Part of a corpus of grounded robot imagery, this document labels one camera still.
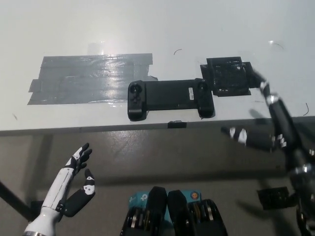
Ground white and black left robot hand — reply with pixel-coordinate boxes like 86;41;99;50
23;142;96;234

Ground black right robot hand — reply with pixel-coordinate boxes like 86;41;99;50
220;69;311;173

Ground black game controller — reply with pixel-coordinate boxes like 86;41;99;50
126;78;215;121

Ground black table leg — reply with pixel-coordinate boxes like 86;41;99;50
0;180;34;222

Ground small black tape piece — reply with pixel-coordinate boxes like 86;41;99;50
168;120;188;129

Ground grey duct tape patch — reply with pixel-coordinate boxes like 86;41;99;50
26;53;159;106

